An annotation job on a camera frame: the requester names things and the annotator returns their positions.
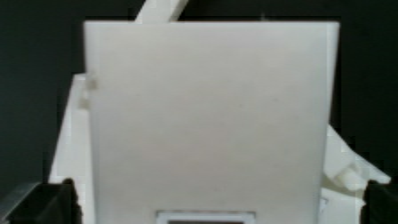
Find small white cabinet top block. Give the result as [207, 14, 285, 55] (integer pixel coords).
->
[85, 22, 339, 224]

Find white U-shaped fence frame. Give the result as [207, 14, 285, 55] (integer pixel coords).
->
[134, 0, 189, 24]

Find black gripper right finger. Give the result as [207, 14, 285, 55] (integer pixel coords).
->
[365, 181, 398, 224]

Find white cabinet body box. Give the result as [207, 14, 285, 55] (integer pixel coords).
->
[47, 74, 390, 224]

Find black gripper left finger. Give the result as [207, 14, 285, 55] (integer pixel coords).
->
[0, 178, 79, 224]

